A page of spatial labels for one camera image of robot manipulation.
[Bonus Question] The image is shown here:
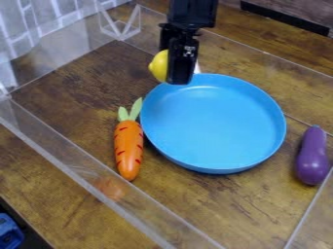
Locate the blue round plastic tray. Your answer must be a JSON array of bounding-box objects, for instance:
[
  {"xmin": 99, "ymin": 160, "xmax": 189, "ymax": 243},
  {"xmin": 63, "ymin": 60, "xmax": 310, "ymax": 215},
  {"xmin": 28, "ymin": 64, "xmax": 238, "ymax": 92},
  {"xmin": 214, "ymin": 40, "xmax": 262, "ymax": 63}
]
[{"xmin": 141, "ymin": 73, "xmax": 286, "ymax": 174}]

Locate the yellow toy lemon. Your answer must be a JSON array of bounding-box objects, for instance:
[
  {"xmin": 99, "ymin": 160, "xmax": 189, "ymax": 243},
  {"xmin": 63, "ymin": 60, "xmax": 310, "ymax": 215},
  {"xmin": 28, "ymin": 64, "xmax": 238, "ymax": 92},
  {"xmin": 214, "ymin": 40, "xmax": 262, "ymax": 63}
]
[{"xmin": 149, "ymin": 50, "xmax": 167, "ymax": 82}]

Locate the orange toy carrot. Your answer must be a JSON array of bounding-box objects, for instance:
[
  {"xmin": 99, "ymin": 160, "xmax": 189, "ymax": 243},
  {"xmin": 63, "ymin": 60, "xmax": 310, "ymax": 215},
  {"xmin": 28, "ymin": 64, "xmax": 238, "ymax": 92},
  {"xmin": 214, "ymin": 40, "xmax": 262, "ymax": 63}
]
[{"xmin": 114, "ymin": 98, "xmax": 143, "ymax": 181}]

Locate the blue object at corner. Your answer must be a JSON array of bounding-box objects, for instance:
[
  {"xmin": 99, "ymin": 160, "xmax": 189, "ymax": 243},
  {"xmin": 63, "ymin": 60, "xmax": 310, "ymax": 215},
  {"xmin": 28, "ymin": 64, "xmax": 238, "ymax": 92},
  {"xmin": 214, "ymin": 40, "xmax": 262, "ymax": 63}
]
[{"xmin": 0, "ymin": 213, "xmax": 24, "ymax": 249}]

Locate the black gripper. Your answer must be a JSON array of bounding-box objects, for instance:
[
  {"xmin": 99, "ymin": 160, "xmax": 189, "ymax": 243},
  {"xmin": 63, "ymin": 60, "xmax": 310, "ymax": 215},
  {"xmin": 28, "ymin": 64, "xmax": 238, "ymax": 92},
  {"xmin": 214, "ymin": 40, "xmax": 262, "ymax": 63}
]
[{"xmin": 159, "ymin": 0, "xmax": 218, "ymax": 85}]

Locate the clear acrylic barrier wall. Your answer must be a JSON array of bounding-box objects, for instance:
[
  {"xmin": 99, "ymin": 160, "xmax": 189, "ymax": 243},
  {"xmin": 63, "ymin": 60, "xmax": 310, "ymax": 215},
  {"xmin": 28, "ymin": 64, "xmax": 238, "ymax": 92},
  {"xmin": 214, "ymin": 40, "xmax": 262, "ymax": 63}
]
[{"xmin": 0, "ymin": 0, "xmax": 333, "ymax": 249}]

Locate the purple toy eggplant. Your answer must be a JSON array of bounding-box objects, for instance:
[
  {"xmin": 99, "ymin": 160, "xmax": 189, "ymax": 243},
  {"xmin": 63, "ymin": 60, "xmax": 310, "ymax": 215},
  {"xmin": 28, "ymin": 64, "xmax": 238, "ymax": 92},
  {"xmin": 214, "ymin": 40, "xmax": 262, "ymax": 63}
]
[{"xmin": 296, "ymin": 125, "xmax": 331, "ymax": 186}]

